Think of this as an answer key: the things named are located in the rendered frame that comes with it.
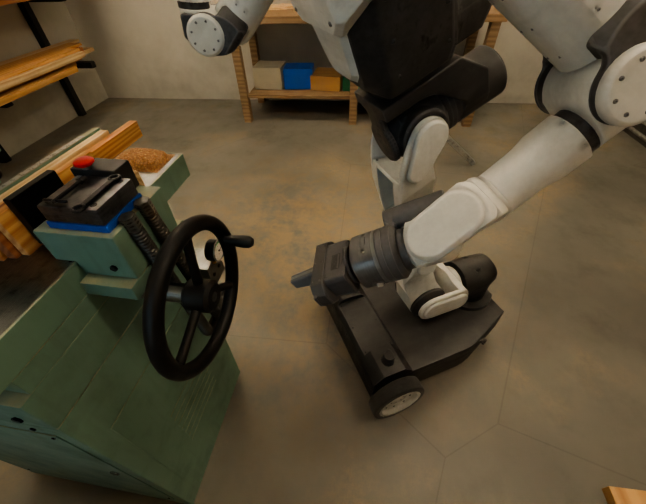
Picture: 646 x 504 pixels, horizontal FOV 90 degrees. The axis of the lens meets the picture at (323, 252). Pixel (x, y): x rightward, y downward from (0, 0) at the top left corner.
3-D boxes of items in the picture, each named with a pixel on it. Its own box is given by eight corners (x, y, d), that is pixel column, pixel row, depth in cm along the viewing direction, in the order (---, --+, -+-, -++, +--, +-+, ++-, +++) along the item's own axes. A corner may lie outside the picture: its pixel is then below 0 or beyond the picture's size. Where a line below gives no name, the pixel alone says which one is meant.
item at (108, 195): (109, 233, 47) (90, 202, 43) (44, 227, 49) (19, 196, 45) (156, 185, 56) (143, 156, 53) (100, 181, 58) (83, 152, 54)
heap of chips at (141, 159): (157, 172, 71) (152, 161, 69) (106, 169, 73) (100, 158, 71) (175, 154, 77) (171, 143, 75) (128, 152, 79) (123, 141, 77)
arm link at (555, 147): (492, 197, 50) (618, 99, 43) (527, 223, 41) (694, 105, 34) (452, 148, 47) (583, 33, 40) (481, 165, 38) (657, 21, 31)
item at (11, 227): (30, 255, 53) (-5, 217, 47) (22, 254, 53) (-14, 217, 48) (110, 186, 68) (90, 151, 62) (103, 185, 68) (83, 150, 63)
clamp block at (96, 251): (136, 281, 52) (110, 240, 46) (63, 273, 54) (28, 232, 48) (179, 224, 63) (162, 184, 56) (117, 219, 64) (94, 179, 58)
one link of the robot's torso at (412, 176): (421, 220, 110) (416, 81, 76) (453, 253, 98) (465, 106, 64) (381, 239, 109) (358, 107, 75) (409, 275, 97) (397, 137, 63)
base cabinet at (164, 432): (193, 508, 100) (57, 435, 51) (31, 474, 107) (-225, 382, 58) (241, 371, 132) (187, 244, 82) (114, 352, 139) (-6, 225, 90)
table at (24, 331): (38, 443, 38) (2, 426, 34) (-165, 404, 42) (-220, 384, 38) (226, 176, 81) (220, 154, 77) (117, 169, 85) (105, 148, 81)
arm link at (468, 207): (434, 270, 51) (512, 214, 46) (422, 271, 43) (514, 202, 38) (409, 239, 53) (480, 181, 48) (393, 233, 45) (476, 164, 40)
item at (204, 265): (215, 288, 94) (208, 270, 88) (176, 284, 95) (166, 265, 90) (226, 267, 100) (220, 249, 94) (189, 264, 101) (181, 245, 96)
